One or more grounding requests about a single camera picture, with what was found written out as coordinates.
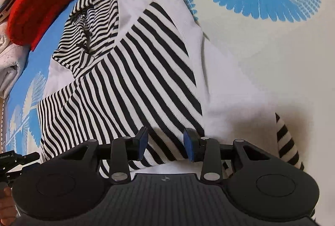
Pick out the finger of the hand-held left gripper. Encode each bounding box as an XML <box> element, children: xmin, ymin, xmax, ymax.
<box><xmin>12</xmin><ymin>152</ymin><xmax>40</xmax><ymax>172</ymax></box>

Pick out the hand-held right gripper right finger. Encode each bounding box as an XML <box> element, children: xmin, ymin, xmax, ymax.
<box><xmin>183</xmin><ymin>128</ymin><xmax>275</xmax><ymax>182</ymax></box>

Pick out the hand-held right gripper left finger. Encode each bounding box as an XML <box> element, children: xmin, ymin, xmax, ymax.
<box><xmin>61</xmin><ymin>127</ymin><xmax>149</xmax><ymax>185</ymax></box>

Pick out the black white striped shirt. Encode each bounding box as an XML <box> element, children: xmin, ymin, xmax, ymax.
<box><xmin>37</xmin><ymin>0</ymin><xmax>305</xmax><ymax>182</ymax></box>

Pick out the person's left hand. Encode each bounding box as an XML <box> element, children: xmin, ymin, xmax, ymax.
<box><xmin>0</xmin><ymin>186</ymin><xmax>17</xmax><ymax>218</ymax></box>

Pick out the tan stitched cushion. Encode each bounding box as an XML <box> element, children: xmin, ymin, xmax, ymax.
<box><xmin>0</xmin><ymin>96</ymin><xmax>7</xmax><ymax>154</ymax></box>

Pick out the white folded cloth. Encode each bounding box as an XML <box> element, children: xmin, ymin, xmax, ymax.
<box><xmin>0</xmin><ymin>32</ymin><xmax>30</xmax><ymax>97</ymax></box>

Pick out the blue white patterned blanket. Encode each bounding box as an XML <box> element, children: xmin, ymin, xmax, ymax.
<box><xmin>5</xmin><ymin>0</ymin><xmax>335</xmax><ymax>216</ymax></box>

